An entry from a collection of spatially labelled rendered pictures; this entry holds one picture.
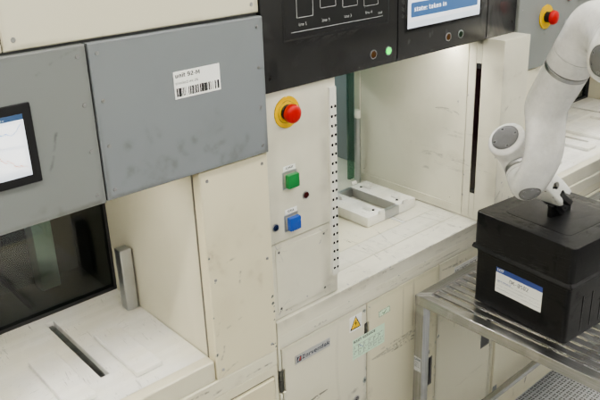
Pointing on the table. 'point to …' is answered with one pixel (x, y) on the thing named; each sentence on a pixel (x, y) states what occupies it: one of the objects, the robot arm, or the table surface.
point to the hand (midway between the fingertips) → (557, 204)
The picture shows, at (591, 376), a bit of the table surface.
